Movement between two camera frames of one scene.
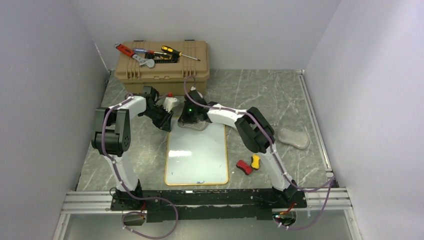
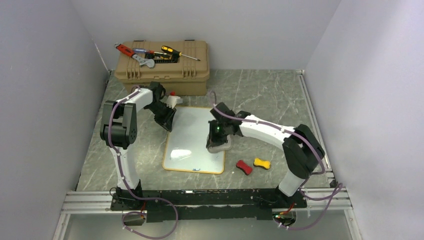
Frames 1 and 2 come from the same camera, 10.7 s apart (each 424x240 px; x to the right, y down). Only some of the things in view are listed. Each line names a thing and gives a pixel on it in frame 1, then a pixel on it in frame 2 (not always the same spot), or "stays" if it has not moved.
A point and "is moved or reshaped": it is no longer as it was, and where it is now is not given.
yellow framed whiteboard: (197, 157) is moved or reshaped
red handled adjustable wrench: (129, 52) stays
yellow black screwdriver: (175, 52) stays
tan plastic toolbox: (175, 61) stays
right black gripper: (185, 118) -> (213, 140)
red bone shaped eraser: (247, 168) stays
